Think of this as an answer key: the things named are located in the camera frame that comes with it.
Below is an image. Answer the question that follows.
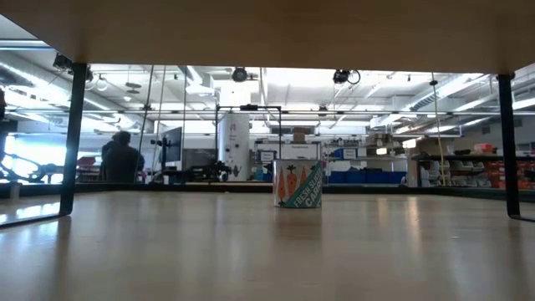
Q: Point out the wooden shelf with black legs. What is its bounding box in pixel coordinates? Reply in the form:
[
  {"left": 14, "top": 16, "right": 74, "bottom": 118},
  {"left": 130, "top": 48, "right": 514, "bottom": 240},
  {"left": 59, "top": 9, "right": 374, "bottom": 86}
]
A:
[{"left": 0, "top": 0, "right": 535, "bottom": 230}]

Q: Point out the white cabinet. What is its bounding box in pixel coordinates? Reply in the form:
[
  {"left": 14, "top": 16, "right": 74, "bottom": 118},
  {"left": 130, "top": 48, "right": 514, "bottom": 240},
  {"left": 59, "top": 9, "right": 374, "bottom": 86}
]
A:
[{"left": 255, "top": 141, "right": 323, "bottom": 161}]

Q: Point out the carrot label tin can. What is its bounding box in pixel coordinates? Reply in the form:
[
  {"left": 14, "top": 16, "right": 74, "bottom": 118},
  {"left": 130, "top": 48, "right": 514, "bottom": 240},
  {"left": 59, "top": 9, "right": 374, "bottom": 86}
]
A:
[{"left": 273, "top": 158, "right": 324, "bottom": 209}]

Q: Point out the black tabletop equipment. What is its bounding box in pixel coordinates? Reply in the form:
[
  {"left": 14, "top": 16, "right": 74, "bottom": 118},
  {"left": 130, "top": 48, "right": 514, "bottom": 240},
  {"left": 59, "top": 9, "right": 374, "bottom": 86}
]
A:
[{"left": 186, "top": 161, "right": 232, "bottom": 183}]

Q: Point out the black monitor on stand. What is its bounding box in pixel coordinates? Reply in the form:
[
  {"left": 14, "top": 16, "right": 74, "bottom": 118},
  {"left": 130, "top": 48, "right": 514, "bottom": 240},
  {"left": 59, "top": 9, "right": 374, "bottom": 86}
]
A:
[{"left": 150, "top": 126, "right": 184, "bottom": 172}]

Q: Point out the person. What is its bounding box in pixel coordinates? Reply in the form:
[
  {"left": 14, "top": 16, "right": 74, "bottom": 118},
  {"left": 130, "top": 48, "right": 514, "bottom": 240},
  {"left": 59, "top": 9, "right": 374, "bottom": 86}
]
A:
[{"left": 99, "top": 130, "right": 146, "bottom": 184}]

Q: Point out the red rolling cart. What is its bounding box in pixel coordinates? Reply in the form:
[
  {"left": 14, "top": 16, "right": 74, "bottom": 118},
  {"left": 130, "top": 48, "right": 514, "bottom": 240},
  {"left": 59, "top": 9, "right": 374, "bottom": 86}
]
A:
[{"left": 76, "top": 155, "right": 104, "bottom": 183}]

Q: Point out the black bin storage rack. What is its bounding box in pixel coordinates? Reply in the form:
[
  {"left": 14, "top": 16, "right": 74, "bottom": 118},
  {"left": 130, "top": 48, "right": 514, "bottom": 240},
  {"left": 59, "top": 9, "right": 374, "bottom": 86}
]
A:
[{"left": 411, "top": 143, "right": 535, "bottom": 191}]

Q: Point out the black tubular frame stand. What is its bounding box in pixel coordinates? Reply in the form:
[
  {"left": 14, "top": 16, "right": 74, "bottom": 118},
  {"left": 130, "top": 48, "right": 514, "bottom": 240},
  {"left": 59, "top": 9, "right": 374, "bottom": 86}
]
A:
[{"left": 214, "top": 103, "right": 283, "bottom": 181}]

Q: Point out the yellow hanging cord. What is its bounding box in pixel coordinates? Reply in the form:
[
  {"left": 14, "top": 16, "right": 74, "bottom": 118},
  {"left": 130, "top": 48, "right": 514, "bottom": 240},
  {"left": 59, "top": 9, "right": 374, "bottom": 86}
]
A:
[{"left": 430, "top": 73, "right": 447, "bottom": 186}]

